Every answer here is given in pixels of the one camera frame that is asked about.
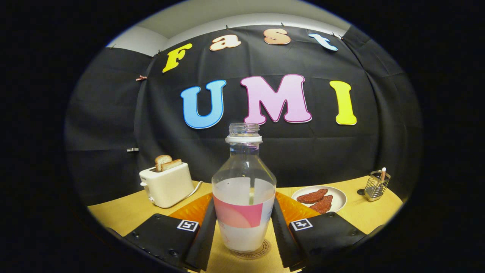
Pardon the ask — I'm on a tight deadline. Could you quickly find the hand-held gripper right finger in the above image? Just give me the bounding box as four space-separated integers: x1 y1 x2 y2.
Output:
271 192 368 272

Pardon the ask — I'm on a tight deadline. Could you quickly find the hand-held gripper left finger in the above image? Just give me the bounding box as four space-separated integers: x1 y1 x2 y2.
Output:
123 193 217 272

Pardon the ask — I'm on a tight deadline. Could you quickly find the white toaster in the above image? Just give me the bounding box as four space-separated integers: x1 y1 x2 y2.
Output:
139 162 195 209

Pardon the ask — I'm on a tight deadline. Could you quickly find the round cork coaster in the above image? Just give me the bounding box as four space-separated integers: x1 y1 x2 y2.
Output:
233 239 271 260

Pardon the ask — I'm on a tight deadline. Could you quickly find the metal wire holder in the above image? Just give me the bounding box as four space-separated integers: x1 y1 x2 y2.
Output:
365 170 391 202

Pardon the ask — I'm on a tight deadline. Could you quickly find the white toaster cable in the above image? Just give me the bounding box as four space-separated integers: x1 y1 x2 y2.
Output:
184 180 203 201

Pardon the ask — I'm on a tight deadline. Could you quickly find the white round plate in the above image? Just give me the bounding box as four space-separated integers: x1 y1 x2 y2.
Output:
291 185 347 214

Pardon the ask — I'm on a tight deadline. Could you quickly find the wooden table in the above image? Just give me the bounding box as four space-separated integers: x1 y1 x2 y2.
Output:
87 175 403 273

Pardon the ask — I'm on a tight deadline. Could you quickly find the clear juice bottle pink label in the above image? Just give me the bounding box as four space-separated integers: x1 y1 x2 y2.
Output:
211 122 277 253

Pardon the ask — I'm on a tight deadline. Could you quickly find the red-brown meat piece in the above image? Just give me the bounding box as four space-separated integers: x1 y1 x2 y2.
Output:
297 188 329 204
310 195 333 214

